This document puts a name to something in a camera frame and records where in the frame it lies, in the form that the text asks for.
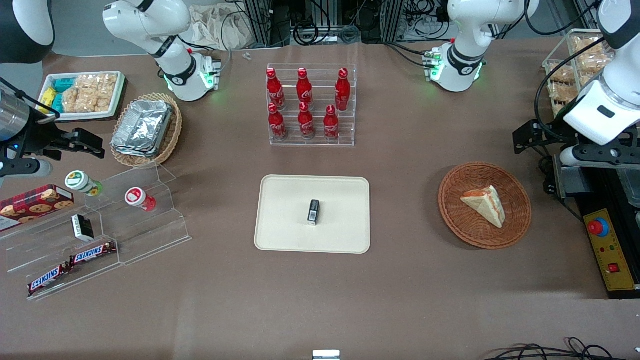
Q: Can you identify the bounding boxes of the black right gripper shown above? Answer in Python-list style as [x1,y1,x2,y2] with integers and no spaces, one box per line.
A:
[0,107,106,162]

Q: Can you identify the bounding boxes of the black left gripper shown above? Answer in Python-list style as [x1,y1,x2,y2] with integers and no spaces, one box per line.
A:
[513,120,640,167]

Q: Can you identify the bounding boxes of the triangular sandwich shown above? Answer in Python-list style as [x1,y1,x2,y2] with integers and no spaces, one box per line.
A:
[460,185,506,229]

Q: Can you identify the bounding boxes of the white rectangular snack tray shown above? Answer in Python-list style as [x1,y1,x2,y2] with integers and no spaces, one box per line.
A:
[37,71,127,123]

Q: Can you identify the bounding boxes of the light oval wicker basket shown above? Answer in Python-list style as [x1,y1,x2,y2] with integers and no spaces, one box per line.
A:
[110,92,183,169]

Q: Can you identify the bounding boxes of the round brown wicker basket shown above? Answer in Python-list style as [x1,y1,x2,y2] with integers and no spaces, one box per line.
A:
[438,161,532,250]

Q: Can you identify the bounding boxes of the cream plastic tray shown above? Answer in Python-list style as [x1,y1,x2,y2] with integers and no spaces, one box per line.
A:
[254,174,371,255]

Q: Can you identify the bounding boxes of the green lidded cup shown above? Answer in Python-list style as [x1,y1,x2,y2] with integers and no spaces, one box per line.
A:
[64,170,104,197]

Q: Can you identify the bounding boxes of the bagged rice crackers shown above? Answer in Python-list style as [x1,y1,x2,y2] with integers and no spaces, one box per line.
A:
[62,73,119,114]

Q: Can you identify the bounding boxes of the stacked aluminium foil trays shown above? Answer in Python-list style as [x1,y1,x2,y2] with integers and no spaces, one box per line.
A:
[110,99,174,159]

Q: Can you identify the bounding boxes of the red lidded cup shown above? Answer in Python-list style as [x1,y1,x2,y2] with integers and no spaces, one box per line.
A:
[124,186,157,213]

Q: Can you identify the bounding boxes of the red cookie box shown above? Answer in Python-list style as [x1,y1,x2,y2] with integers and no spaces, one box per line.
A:
[0,184,75,233]

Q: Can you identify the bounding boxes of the small black white box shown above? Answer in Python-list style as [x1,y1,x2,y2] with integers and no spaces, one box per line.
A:
[70,213,95,242]

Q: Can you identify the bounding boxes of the snickers chocolate bar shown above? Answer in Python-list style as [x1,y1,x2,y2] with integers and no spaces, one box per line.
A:
[68,241,117,266]
[27,262,71,296]

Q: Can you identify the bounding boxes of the clear acrylic stepped stand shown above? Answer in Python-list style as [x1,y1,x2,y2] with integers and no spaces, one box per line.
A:
[0,164,193,302]

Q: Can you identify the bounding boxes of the yellow emergency stop box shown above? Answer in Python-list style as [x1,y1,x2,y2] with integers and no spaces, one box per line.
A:
[583,208,636,292]

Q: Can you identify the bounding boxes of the beige cloth bag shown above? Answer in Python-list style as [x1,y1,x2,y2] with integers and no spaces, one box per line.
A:
[189,4,257,52]

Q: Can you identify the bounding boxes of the red cola bottle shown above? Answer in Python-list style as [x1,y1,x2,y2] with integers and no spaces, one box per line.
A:
[323,105,341,142]
[267,103,289,141]
[266,68,286,111]
[334,67,352,112]
[296,67,315,109]
[297,102,316,140]

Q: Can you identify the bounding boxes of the clear acrylic bottle rack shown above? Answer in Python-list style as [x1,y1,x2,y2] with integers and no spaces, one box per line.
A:
[266,63,358,148]

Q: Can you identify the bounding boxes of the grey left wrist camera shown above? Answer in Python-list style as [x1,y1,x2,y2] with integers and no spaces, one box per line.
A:
[559,146,603,169]

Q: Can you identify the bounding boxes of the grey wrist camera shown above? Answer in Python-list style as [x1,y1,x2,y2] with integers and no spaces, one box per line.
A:
[0,157,53,180]
[559,146,603,169]

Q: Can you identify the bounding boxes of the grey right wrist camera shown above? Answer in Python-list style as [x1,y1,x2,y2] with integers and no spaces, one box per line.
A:
[0,157,53,180]

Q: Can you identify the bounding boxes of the white wire basket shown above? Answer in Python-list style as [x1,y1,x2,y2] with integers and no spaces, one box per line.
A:
[542,28,617,119]

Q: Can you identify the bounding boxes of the bagged snacks in wire basket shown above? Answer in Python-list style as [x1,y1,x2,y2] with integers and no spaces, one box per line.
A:
[547,36,615,117]

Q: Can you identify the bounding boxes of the black floor cables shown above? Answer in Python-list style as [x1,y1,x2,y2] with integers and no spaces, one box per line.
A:
[484,337,640,360]

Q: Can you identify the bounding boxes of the aluminium frame with cables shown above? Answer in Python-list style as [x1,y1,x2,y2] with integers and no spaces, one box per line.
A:
[220,0,453,48]

